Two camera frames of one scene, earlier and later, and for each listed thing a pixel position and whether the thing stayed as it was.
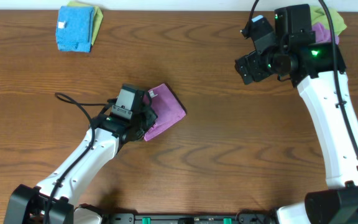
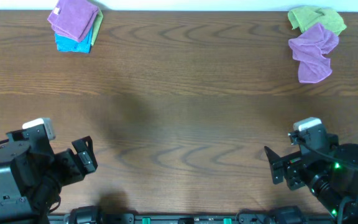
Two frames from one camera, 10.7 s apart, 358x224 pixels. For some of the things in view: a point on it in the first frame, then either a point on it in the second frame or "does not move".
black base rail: (254, 218) does not move
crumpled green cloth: (319, 15) does not move
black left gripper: (149, 116) → (74, 163)
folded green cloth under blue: (97, 18) does not move
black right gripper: (245, 69) → (284, 170)
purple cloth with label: (166, 107) → (73, 18)
